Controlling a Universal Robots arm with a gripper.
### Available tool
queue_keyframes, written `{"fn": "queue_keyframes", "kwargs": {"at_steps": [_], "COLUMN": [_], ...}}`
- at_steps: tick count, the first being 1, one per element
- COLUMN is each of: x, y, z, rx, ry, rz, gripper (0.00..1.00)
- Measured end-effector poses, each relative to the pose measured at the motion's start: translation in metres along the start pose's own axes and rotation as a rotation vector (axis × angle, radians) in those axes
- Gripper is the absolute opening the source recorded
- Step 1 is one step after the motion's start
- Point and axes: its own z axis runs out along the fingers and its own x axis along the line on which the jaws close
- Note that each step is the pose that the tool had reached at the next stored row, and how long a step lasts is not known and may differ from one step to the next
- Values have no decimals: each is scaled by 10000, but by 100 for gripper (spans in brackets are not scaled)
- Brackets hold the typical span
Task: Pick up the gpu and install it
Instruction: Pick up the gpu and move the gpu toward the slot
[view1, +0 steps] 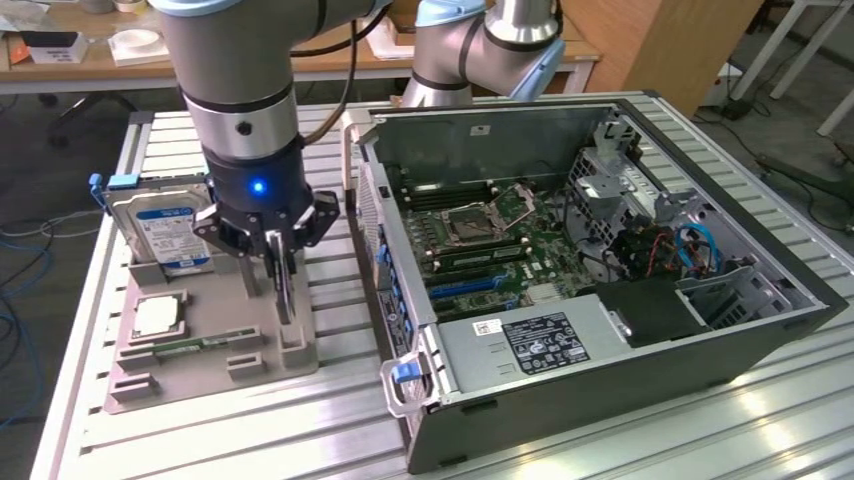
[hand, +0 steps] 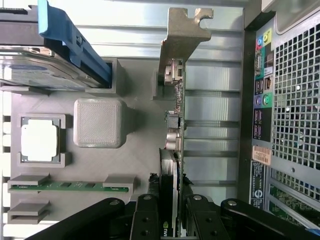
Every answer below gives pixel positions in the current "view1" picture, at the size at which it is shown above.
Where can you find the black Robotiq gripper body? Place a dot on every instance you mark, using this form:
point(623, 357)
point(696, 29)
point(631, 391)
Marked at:
point(256, 190)

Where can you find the black graphics card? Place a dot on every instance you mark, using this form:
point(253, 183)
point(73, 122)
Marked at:
point(285, 295)

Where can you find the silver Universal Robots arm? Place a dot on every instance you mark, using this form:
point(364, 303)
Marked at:
point(233, 75)

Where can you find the hard disk with blue label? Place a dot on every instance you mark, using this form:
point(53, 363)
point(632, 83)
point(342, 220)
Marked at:
point(153, 225)

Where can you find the blue expansion card retainer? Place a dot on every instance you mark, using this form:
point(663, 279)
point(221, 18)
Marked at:
point(381, 255)

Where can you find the grey parts rack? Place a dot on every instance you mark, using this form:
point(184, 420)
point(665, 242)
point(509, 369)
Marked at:
point(213, 310)

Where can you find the blue disk carrier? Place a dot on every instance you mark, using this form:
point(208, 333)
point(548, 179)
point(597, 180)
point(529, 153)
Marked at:
point(124, 181)

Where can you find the silver CPU chip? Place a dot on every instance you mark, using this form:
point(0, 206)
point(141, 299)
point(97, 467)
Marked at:
point(156, 317)

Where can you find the CPU socket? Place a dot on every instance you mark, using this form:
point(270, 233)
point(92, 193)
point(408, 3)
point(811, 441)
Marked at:
point(469, 222)

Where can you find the green RAM stick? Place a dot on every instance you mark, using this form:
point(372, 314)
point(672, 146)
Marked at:
point(200, 345)

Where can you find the black installed RAM stick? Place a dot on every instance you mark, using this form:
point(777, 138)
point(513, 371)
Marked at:
point(480, 255)

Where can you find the blue expansion slot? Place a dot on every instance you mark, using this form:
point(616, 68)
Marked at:
point(460, 287)

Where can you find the wooden desk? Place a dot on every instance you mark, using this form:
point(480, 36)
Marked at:
point(320, 62)

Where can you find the white case sticker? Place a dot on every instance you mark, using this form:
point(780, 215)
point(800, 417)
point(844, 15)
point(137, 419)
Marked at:
point(480, 130)

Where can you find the metal socket cover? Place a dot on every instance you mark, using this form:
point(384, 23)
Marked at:
point(516, 202)

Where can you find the black office chair base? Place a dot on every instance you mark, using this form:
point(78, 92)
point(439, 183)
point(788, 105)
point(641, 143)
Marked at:
point(73, 110)

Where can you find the white box with round dish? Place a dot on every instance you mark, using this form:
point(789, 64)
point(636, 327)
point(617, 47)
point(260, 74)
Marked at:
point(136, 47)

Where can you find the flat white box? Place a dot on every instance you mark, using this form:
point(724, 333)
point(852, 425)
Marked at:
point(389, 47)

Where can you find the green motherboard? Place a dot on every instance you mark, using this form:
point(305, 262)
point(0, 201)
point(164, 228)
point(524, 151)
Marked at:
point(553, 250)

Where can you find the grey power supply unit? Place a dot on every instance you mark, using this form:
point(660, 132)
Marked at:
point(467, 360)

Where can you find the silver chipset heatsink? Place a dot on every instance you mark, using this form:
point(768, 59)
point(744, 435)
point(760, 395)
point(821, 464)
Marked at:
point(547, 295)

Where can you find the brown cardboard box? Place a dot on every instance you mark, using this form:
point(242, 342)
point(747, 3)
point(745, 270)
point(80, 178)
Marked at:
point(402, 22)

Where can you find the silver disk bay cage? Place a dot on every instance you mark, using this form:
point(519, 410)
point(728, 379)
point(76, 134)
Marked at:
point(600, 200)

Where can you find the white box with black top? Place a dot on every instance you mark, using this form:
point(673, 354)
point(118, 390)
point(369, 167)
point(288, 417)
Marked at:
point(53, 47)

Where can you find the grey cup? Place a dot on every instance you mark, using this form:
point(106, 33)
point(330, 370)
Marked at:
point(97, 6)

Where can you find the small orange box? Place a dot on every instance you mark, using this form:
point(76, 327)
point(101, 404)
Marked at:
point(21, 54)

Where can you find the open black PC case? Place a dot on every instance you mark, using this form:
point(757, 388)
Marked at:
point(600, 400)

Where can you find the wooden cabinet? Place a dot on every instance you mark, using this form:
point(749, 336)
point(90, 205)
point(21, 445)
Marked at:
point(667, 50)

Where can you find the black power adapter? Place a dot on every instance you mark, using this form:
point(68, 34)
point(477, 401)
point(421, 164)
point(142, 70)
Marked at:
point(736, 110)

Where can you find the black floor stand leg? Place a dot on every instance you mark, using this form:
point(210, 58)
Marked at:
point(800, 172)

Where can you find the white table frame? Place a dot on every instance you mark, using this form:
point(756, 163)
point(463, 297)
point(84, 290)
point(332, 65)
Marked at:
point(781, 85)

